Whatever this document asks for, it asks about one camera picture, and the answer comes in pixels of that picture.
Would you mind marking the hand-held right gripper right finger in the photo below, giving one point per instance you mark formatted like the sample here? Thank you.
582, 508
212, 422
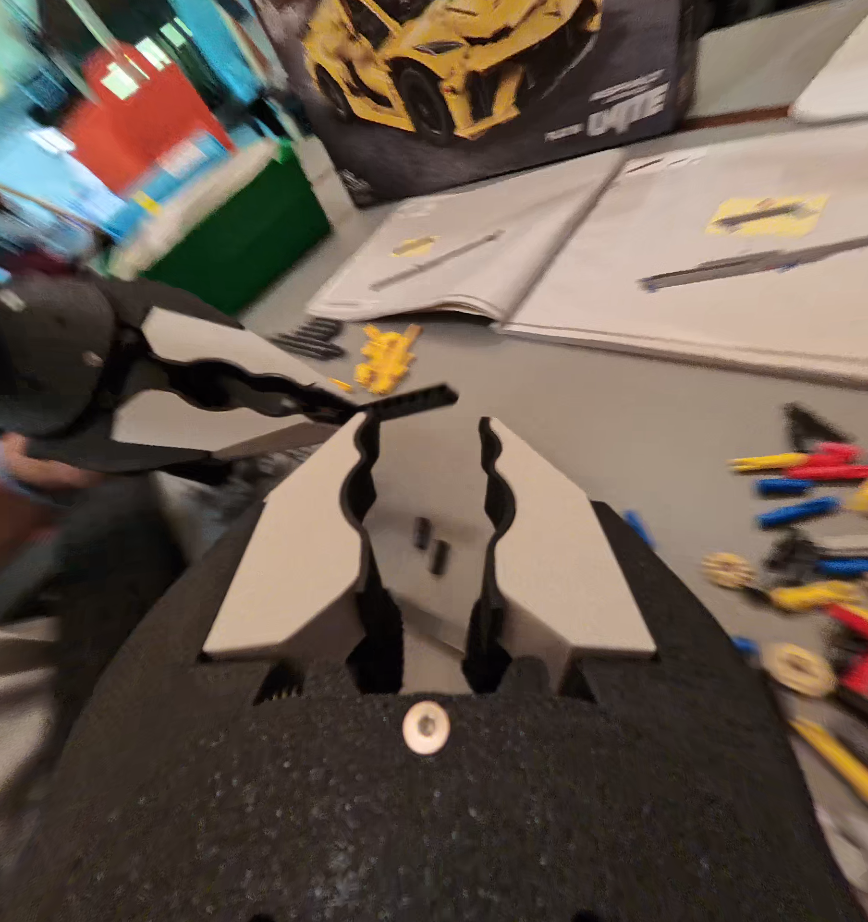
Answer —
570, 576

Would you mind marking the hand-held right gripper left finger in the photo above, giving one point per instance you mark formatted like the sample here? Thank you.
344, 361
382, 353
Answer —
289, 569

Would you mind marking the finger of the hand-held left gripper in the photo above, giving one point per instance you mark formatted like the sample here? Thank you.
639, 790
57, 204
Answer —
225, 342
189, 425

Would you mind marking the black lego beam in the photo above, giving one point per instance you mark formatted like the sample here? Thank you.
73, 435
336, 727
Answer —
405, 403

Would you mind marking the pile of colourful lego pins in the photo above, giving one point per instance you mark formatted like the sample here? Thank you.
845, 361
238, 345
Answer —
801, 511

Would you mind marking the person's left forearm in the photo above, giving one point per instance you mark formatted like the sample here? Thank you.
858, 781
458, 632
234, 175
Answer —
8, 533

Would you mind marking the pile of yellow lego pieces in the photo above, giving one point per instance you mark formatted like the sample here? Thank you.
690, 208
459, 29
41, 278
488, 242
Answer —
387, 356

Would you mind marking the lego set box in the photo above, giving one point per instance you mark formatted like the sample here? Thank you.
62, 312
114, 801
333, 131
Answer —
477, 151

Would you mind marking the person's left hand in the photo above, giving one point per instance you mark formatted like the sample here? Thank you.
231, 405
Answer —
52, 475

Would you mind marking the stack of dark grey beams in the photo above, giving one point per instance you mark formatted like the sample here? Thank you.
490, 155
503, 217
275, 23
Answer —
311, 338

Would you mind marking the green plastic bin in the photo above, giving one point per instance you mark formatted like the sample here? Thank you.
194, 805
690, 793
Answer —
246, 245

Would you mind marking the blue plastic roll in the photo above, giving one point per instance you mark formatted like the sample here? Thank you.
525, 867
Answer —
181, 169

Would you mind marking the orange fabric bag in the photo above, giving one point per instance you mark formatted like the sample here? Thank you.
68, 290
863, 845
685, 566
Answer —
145, 122

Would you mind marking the open instruction booklet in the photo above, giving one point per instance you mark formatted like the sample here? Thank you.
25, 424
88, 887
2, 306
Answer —
693, 302

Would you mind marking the document stand with wooden board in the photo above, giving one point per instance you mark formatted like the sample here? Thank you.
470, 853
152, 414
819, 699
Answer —
852, 79

